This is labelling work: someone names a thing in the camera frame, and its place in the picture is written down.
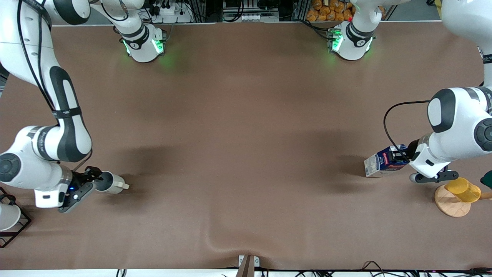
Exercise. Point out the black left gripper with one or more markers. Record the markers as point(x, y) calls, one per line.
point(412, 147)

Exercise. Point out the wooden cup tree stand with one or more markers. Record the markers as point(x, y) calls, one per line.
point(449, 206)

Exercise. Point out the dark green plastic cup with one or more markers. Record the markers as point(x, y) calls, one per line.
point(487, 180)

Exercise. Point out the white power strip black plugs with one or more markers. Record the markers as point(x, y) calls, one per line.
point(173, 17)

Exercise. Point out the yellow plastic cup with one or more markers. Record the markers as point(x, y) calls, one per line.
point(463, 190)

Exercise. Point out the white cup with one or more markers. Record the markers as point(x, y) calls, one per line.
point(7, 217)

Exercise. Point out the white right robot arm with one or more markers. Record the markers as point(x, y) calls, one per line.
point(65, 115)

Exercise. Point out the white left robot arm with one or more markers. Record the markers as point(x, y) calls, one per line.
point(461, 115)

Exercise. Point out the metal table bracket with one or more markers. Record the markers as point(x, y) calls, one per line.
point(248, 265)

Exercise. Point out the pile of orange snack bags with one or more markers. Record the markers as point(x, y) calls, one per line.
point(323, 11)

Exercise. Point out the long white power strip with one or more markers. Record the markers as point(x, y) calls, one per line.
point(261, 17)

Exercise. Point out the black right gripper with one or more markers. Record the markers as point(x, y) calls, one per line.
point(80, 178)

